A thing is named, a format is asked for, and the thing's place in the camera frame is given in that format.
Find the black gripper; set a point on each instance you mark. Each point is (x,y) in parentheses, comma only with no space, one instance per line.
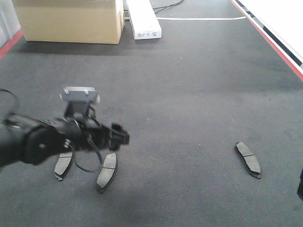
(81,131)

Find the brake pad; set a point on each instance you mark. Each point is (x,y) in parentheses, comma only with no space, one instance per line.
(63,165)
(107,172)
(249,159)
(300,186)

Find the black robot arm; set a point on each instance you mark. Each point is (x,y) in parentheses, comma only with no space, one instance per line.
(32,141)

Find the dark conveyor belt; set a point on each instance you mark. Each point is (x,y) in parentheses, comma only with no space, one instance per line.
(186,99)

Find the long white carton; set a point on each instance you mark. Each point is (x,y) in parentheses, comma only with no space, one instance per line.
(143,20)

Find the cardboard box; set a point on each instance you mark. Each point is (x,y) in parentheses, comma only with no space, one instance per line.
(71,21)

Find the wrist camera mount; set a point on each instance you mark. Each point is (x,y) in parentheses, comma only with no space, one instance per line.
(78,100)

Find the red conveyor side rail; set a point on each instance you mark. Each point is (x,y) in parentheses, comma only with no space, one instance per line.
(293,62)

